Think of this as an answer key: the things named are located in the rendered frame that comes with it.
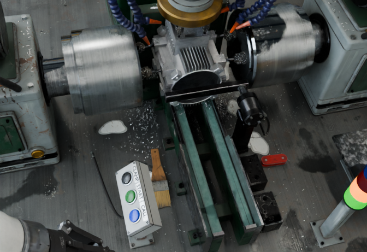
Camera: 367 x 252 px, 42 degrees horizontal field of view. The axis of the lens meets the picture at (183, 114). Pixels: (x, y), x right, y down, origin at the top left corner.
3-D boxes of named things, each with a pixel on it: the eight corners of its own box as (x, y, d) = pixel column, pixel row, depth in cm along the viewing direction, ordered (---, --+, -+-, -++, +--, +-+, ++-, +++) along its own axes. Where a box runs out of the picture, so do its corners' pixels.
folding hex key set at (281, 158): (284, 156, 154) (285, 152, 152) (287, 164, 152) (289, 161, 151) (258, 159, 152) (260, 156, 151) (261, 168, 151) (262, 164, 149)
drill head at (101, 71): (27, 76, 151) (9, 19, 130) (140, 60, 158) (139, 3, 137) (33, 142, 137) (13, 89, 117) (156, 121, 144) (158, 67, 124)
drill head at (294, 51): (198, 51, 162) (206, -6, 141) (308, 35, 170) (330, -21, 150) (219, 110, 148) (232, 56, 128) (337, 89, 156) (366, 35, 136)
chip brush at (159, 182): (146, 150, 151) (146, 148, 151) (161, 148, 152) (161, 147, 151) (154, 209, 140) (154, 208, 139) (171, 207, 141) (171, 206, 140)
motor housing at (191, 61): (150, 63, 157) (151, 21, 141) (205, 55, 160) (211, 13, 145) (164, 111, 146) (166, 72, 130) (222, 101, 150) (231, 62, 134)
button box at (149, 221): (127, 176, 123) (113, 171, 119) (148, 164, 120) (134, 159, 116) (140, 239, 114) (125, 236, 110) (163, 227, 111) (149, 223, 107)
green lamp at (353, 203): (339, 191, 122) (345, 183, 118) (360, 186, 123) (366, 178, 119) (349, 212, 119) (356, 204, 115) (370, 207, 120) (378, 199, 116)
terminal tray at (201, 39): (164, 28, 145) (164, 11, 139) (197, 24, 147) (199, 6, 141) (173, 57, 138) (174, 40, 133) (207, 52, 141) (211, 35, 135)
